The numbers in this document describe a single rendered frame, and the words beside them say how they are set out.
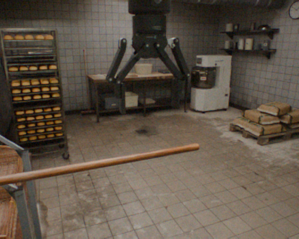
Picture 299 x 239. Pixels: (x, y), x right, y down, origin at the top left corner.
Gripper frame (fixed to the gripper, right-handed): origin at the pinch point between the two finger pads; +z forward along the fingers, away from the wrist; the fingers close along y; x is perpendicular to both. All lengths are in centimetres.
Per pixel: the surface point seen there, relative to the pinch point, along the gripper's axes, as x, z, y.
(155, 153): 28.5, 27.4, 13.1
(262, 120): 243, 111, 292
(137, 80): 448, 64, 145
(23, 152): 109, 52, -46
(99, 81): 442, 61, 64
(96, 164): 27.2, 27.3, -10.1
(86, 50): 526, 3, 53
